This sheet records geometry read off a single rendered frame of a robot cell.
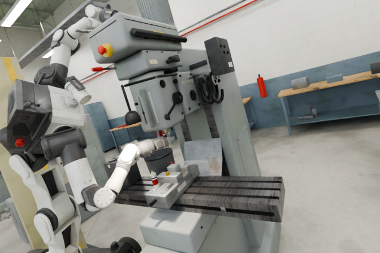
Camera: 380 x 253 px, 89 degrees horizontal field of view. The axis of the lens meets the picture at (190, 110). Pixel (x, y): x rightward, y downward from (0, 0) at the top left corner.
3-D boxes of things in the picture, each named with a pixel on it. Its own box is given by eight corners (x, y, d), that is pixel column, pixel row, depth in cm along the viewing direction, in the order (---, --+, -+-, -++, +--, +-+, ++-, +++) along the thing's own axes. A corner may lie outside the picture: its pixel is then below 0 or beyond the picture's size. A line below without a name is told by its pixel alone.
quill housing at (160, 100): (169, 130, 101) (151, 69, 97) (141, 134, 111) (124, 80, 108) (187, 120, 117) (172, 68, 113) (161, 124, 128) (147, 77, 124)
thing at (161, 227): (196, 257, 89) (189, 234, 88) (143, 243, 108) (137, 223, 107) (230, 193, 132) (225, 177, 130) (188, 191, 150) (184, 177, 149)
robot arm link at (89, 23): (100, 14, 108) (83, 27, 112) (111, 20, 117) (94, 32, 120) (95, 4, 108) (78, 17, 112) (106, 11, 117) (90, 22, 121)
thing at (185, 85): (189, 114, 115) (176, 72, 112) (158, 120, 128) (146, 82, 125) (202, 107, 131) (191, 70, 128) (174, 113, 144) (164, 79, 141)
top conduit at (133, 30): (137, 34, 84) (134, 26, 84) (130, 38, 86) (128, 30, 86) (188, 41, 122) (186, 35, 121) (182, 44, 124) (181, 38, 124)
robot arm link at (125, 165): (139, 145, 100) (128, 168, 91) (138, 155, 107) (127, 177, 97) (127, 141, 100) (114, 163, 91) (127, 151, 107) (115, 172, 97)
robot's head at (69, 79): (73, 101, 93) (76, 91, 89) (61, 88, 94) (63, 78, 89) (85, 96, 98) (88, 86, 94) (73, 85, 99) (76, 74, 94)
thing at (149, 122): (150, 129, 101) (138, 90, 99) (145, 129, 103) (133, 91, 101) (155, 126, 105) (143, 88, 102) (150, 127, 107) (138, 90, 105)
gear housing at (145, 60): (149, 68, 93) (142, 48, 92) (117, 82, 106) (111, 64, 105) (184, 66, 121) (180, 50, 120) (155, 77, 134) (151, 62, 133)
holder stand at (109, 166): (130, 186, 139) (121, 160, 137) (111, 186, 150) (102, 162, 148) (141, 177, 149) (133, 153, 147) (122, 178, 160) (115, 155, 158)
